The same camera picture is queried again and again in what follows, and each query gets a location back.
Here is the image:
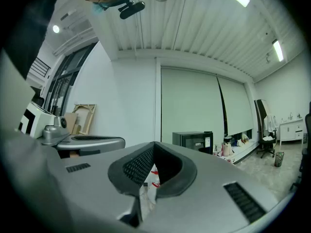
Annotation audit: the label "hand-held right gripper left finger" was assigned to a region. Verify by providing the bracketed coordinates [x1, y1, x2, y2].
[2, 129, 155, 233]

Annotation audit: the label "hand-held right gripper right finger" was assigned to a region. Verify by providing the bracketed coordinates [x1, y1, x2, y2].
[142, 141, 280, 233]

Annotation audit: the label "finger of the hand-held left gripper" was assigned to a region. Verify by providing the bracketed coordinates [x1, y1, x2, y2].
[56, 134, 126, 153]

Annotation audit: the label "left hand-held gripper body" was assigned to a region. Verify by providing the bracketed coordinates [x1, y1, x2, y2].
[18, 100, 71, 146]

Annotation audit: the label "black cabinet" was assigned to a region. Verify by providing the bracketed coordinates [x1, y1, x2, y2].
[172, 131, 213, 155]

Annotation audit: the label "brown cardboard sheets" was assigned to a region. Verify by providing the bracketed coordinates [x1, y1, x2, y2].
[63, 112, 81, 135]

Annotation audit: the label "black-framed glass partition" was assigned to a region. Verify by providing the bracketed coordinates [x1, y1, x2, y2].
[45, 42, 98, 117]

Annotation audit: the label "pile of bags and bottles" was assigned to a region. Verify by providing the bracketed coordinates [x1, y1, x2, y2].
[213, 132, 254, 162]

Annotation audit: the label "mesh waste bin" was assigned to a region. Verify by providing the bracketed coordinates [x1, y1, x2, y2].
[274, 151, 285, 167]

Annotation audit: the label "office chair with white cloth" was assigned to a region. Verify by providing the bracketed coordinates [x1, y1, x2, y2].
[257, 114, 278, 159]

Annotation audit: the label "narrow white roller blind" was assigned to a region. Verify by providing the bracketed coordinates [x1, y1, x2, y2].
[217, 75, 255, 137]

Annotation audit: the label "wide white roller blind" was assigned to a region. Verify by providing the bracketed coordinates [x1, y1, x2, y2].
[160, 66, 225, 146]

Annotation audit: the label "black and white leaning board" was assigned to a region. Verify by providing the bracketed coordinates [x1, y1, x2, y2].
[254, 99, 271, 133]

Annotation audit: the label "person's black clothing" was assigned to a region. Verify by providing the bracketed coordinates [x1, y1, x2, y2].
[1, 0, 73, 80]

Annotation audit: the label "white cabinet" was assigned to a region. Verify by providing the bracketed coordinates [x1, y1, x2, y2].
[278, 117, 305, 147]

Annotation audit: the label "black office chair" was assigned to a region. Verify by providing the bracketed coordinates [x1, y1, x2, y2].
[289, 102, 311, 192]

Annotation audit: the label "short ceiling light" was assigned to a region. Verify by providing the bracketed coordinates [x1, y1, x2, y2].
[272, 39, 285, 63]

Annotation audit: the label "wooden canvas frame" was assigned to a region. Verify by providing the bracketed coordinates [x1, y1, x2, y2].
[72, 103, 98, 135]

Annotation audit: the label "black head-mounted camera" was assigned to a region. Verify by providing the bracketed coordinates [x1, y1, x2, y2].
[118, 0, 146, 20]

